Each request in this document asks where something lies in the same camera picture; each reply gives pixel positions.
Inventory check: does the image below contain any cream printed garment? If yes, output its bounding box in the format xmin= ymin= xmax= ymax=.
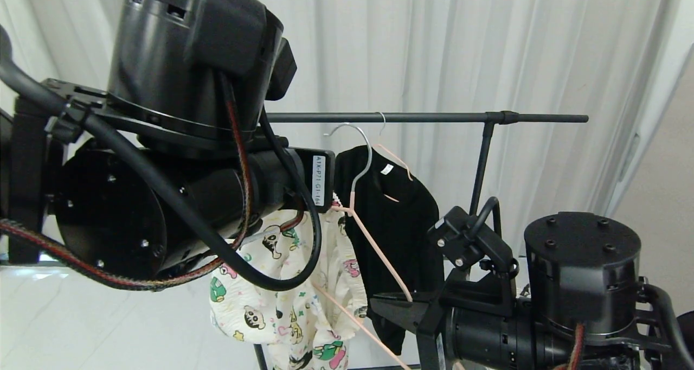
xmin=209 ymin=196 xmax=369 ymax=370

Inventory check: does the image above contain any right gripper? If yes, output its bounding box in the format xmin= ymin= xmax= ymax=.
xmin=417 ymin=298 xmax=641 ymax=370

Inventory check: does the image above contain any pink clothes hanger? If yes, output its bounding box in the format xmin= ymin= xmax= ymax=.
xmin=373 ymin=112 xmax=414 ymax=203
xmin=312 ymin=123 xmax=415 ymax=370

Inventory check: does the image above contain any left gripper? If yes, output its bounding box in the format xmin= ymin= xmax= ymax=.
xmin=54 ymin=148 xmax=336 ymax=281

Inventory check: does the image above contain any black garment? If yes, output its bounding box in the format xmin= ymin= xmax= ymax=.
xmin=333 ymin=145 xmax=446 ymax=356

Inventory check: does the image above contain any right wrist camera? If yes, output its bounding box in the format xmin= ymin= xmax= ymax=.
xmin=427 ymin=206 xmax=519 ymax=305

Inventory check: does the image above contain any black clothes rack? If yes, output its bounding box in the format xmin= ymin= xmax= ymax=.
xmin=254 ymin=111 xmax=589 ymax=370

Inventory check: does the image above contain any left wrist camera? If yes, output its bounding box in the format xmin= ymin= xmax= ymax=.
xmin=265 ymin=36 xmax=298 ymax=102

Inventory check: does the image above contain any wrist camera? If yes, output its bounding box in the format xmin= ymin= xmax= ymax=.
xmin=427 ymin=206 xmax=519 ymax=305
xmin=265 ymin=36 xmax=298 ymax=102

